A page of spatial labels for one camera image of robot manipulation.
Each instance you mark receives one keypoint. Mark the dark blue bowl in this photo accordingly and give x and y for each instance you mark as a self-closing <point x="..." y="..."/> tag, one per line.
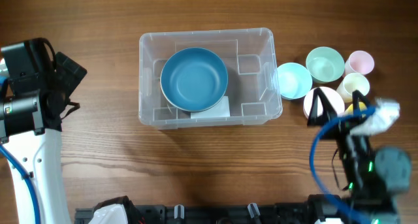
<point x="194" y="63"/>

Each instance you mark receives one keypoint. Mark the mint green small bowl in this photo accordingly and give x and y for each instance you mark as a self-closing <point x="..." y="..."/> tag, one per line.
<point x="325" y="64"/>

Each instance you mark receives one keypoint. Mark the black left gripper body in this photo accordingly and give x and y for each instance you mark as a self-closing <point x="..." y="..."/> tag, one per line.
<point x="68" y="75"/>

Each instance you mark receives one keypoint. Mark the pink plastic cup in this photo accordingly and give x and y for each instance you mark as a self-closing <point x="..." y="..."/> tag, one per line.
<point x="359" y="62"/>

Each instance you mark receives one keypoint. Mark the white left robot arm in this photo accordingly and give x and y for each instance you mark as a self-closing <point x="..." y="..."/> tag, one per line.
<point x="36" y="85"/>

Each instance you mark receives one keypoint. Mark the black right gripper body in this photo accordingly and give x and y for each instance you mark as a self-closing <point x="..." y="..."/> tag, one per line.
<point x="353" y="148"/>

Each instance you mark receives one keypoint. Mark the pink small bowl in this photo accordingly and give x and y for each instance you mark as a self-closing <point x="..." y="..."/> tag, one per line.
<point x="333" y="96"/>

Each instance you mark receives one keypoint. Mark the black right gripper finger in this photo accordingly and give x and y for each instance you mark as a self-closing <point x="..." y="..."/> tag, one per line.
<point x="321" y="109"/>
<point x="359" y="97"/>

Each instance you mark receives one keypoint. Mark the clear plastic storage bin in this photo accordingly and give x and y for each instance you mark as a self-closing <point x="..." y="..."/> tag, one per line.
<point x="250" y="58"/>

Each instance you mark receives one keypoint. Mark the cream plastic cup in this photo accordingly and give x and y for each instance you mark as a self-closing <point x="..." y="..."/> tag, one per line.
<point x="351" y="83"/>

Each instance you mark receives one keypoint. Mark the light blue small bowl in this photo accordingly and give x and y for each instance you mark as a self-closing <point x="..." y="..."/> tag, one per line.
<point x="294" y="80"/>

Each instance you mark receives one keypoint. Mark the yellow plastic cup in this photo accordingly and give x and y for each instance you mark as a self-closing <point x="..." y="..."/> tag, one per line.
<point x="350" y="108"/>

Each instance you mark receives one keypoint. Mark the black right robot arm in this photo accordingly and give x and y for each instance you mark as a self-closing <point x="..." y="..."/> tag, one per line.
<point x="374" y="177"/>

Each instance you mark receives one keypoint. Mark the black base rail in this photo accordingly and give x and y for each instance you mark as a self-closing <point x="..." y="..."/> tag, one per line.
<point x="209" y="214"/>

